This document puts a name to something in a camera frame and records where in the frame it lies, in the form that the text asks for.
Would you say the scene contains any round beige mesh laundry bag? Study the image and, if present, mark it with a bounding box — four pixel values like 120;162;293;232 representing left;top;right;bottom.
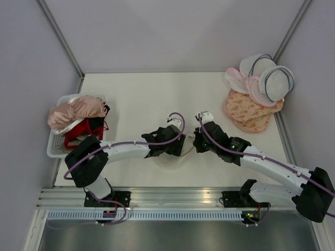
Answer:
153;134;195;171

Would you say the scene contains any pink satin bra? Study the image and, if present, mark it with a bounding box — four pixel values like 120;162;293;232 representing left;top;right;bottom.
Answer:
48;95;107;129

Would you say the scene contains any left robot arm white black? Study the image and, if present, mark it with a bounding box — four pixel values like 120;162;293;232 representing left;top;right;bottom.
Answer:
64;125;186;207

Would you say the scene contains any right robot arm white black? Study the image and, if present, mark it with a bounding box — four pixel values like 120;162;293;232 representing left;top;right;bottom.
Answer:
193;122;334;223

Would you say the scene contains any orange floral bag lower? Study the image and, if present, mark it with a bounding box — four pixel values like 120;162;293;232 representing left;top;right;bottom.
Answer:
232;115;271;133

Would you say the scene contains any black bra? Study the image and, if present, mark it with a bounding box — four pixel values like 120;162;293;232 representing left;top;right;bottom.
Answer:
96;104;110;123

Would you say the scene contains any white pink-trim mesh bag left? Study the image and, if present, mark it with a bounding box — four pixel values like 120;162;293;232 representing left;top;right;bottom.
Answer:
225;67;249;94

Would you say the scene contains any white pink-trim mesh bag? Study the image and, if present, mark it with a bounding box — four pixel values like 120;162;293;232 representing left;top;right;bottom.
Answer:
225;67;249;94
245;75;276;107

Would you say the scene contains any white pink-trim mesh bag right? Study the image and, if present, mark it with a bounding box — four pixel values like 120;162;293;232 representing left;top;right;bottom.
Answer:
245;75;276;107

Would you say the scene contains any red bra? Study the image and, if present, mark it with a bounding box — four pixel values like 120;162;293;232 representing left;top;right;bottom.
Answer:
63;117;109;150

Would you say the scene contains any white blue-trim mesh bag rear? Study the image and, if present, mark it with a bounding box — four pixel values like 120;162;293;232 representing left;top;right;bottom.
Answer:
239;53;276;78

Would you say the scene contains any white blue-trim mesh bag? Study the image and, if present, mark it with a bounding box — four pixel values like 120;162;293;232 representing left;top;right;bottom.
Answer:
259;65;295;102
239;53;276;78

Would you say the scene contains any white blue-trim mesh bag front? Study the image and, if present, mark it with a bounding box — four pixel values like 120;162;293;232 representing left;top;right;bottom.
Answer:
259;65;295;102

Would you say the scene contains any white plastic basket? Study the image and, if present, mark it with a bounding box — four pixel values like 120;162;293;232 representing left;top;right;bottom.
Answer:
47;93;108;159

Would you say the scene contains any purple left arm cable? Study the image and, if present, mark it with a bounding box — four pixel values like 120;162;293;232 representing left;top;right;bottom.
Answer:
63;112;186;181

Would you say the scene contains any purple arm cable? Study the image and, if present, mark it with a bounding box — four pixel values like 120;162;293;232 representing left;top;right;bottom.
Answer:
63;112;186;181
197;113;335;218

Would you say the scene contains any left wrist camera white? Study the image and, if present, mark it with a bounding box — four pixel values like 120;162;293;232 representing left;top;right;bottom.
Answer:
167;117;183;130

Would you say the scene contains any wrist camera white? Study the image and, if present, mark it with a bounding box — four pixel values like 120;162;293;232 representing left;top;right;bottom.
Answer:
167;117;183;130
195;111;214;124

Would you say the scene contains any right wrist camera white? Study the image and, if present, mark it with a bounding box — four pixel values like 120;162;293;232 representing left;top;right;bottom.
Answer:
195;111;214;124

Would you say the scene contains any right side aluminium rail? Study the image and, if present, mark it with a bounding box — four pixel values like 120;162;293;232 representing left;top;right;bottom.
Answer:
274;111;300;166

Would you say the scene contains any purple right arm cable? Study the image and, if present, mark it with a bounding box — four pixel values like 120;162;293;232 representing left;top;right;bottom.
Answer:
197;113;335;218

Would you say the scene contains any white slotted cable duct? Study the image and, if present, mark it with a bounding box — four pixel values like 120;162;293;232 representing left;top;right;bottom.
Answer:
48;210;243;221

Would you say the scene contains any aluminium table edge rail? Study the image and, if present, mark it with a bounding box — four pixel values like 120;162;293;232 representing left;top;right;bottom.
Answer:
36;187;317;209

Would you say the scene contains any left aluminium frame post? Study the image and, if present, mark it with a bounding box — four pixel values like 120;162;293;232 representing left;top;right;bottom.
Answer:
36;0;85;80

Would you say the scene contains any aluminium frame post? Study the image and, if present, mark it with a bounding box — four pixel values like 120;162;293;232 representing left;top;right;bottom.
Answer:
273;0;314;63
36;0;85;80

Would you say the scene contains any right aluminium frame post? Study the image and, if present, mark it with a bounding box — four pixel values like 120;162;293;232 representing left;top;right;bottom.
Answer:
273;0;314;63

